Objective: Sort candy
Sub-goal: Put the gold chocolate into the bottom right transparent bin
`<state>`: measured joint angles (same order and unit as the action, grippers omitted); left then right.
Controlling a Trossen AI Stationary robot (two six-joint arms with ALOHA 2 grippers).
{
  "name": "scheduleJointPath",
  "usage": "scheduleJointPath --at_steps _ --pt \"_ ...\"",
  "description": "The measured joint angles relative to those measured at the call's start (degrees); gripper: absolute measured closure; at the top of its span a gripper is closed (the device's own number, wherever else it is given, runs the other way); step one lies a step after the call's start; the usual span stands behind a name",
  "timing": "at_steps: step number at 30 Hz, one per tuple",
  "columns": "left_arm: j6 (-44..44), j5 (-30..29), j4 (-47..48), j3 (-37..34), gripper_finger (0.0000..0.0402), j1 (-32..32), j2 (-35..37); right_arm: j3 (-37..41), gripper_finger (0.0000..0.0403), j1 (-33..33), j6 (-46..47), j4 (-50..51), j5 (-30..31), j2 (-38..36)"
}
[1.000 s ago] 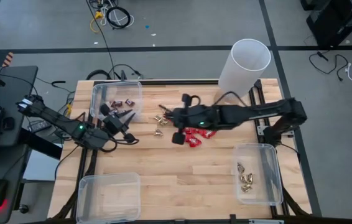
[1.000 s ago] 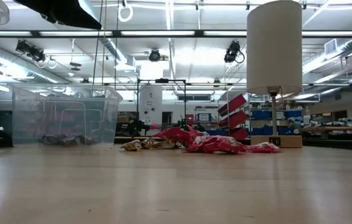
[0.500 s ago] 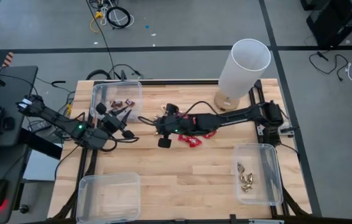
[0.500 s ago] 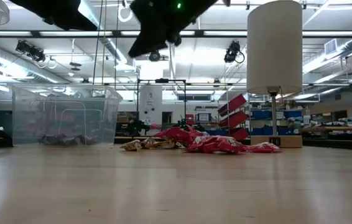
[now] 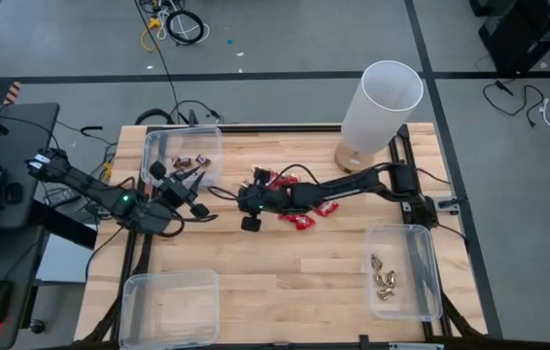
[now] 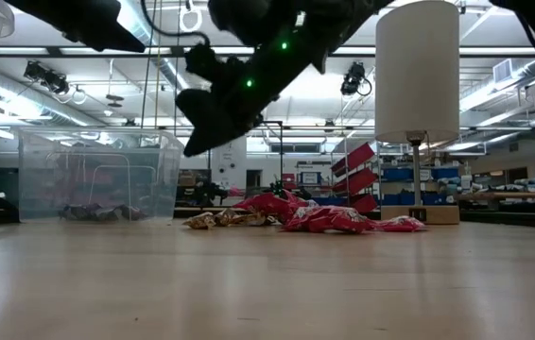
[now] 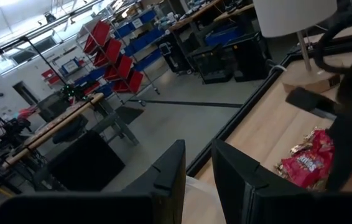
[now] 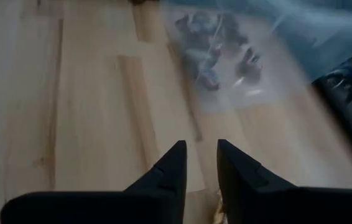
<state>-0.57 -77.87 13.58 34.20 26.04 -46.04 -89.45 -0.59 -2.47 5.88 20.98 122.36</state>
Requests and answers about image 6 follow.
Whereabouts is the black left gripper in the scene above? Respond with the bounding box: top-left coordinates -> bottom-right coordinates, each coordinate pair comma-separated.
5,0 -> 147,53

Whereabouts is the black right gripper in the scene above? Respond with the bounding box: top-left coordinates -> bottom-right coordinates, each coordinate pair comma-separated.
175,36 -> 315,159

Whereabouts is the brown Snickers mini bar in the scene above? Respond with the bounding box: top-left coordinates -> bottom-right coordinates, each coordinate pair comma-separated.
115,204 -> 148,222
58,204 -> 90,222
85,204 -> 122,222

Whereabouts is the white column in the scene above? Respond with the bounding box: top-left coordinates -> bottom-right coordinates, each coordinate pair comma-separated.
210,136 -> 249,190

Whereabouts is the small framed monitor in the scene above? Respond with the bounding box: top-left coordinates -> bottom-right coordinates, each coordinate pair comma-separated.
299,170 -> 322,187

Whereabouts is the black overhead light bar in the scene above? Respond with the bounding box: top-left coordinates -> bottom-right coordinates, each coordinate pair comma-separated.
0,44 -> 535,60

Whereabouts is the blue storage bin shelf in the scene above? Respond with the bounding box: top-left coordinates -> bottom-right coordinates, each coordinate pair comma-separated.
380,165 -> 460,207

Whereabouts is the white shade wooden base lamp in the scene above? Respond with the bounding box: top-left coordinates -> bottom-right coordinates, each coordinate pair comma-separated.
374,0 -> 461,226

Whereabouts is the wooden workbench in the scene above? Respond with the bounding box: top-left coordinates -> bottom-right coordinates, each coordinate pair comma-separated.
458,177 -> 535,213

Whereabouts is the black hanging cable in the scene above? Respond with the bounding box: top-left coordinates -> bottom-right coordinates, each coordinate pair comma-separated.
172,35 -> 183,95
139,27 -> 159,129

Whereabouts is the silver ceiling duct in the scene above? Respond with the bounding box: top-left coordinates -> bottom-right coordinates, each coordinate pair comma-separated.
115,0 -> 198,95

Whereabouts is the black hanging camera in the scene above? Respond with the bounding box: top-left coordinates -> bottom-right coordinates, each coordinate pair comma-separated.
23,59 -> 71,95
340,60 -> 373,98

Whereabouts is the black metal stand frame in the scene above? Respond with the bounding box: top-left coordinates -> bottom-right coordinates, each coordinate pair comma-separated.
207,120 -> 285,190

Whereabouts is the white cable ring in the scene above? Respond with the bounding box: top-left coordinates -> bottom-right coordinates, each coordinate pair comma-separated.
179,5 -> 204,35

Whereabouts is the white wall vent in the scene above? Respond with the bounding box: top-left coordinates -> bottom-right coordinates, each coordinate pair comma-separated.
492,58 -> 514,84

